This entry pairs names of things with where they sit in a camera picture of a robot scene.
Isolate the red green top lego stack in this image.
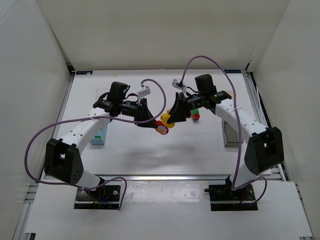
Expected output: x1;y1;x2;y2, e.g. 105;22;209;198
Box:
190;108;200;122

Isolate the yellow red flower lego stack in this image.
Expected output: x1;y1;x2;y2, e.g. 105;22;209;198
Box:
155;113;175;135

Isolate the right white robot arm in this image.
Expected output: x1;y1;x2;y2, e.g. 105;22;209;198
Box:
167;74;285;192

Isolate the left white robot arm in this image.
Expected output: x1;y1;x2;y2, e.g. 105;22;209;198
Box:
44;81;158;192

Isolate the orange translucent container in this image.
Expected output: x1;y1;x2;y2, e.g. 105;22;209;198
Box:
227;91;235;100

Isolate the blue container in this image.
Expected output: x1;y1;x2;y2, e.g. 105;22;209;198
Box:
90;126;107;146

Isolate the grey translucent container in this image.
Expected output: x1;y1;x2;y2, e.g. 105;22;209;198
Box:
221;120;240;148

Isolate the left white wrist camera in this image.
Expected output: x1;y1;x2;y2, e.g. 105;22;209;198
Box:
137;86;151;98

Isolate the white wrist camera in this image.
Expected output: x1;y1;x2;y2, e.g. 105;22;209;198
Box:
172;79;186;90
137;86;151;98

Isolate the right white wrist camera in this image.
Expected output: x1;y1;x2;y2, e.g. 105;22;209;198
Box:
172;79;186;90

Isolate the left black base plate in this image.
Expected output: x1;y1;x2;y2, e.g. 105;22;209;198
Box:
74;184;121;210

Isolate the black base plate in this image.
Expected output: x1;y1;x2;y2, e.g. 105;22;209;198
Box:
74;184;121;210
204;184;258;212

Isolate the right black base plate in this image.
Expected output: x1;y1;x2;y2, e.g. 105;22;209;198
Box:
204;184;258;212

